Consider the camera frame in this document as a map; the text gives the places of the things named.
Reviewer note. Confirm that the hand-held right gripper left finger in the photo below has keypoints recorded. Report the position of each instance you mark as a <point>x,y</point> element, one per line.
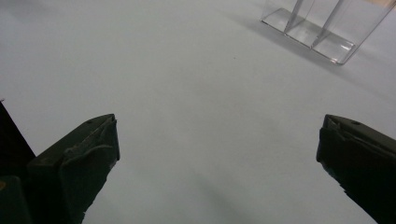
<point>71,174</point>

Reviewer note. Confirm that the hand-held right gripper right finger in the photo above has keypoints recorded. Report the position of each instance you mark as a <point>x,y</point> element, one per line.
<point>364,158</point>

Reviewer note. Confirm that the clear acrylic organizer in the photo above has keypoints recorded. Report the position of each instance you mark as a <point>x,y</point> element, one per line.
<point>330,43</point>

